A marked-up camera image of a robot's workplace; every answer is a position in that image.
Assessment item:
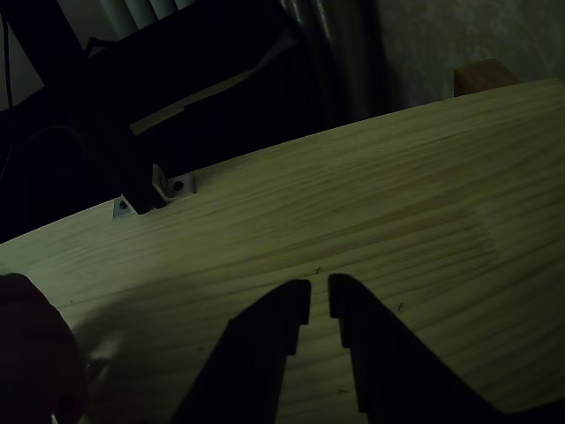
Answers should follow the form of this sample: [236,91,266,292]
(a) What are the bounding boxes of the person's hand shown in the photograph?
[0,272,88,424]

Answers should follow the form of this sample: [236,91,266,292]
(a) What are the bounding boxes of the brown wooden furniture piece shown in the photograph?
[453,59,522,97]

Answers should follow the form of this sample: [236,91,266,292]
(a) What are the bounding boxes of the white radiator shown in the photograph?
[99,0,198,37]

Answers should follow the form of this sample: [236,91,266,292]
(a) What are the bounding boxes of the silver metal corner bracket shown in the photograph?
[151,164,199,205]
[111,196,134,221]

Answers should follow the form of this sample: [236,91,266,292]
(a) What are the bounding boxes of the dark camera stand post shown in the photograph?
[26,0,167,216]

